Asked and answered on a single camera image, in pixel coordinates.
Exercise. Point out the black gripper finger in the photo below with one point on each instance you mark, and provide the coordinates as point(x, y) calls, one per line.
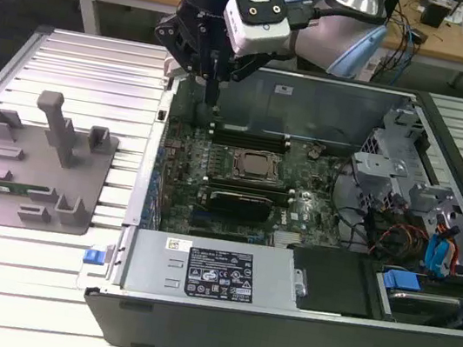
point(167, 35)
point(248, 68)

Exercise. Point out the black RAM slot row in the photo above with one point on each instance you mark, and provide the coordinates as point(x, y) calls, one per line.
point(291, 198)
point(246, 138)

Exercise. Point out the silver CPU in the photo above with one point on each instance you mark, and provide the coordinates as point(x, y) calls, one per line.
point(256, 164)

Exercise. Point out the silver coin battery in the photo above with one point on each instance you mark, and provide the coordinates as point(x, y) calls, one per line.
point(314, 153)

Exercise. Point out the white power strip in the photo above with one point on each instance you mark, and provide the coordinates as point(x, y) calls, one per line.
point(369, 67)

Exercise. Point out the green motherboard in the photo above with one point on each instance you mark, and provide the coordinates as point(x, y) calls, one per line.
point(309, 181)

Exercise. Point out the black graphics card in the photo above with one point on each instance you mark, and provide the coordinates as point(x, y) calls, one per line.
point(239, 205)

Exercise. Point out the tall black box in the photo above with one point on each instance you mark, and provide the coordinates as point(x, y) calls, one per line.
point(391, 5)

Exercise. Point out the metal drive cage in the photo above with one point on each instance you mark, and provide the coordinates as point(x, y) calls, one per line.
point(382, 166)

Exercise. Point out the silver chipset heatsink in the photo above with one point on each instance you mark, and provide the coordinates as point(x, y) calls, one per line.
point(289, 239)

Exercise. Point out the grey part rack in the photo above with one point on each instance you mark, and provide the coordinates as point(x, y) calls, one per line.
point(37, 178)

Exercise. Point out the grey power supply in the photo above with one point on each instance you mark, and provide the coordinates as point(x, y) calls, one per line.
point(155, 267)

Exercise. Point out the black plastic cover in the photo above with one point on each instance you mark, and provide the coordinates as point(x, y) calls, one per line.
point(329, 281)

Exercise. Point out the blue case latch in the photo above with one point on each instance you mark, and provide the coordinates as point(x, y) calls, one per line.
point(94, 257)

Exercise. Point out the open black PC case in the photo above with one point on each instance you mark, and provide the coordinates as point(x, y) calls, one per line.
point(275, 343)

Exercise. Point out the hard disk in blue carrier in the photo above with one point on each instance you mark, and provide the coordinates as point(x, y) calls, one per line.
point(418, 300)

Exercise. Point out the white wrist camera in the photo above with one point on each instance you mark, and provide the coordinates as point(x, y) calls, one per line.
point(258, 32)

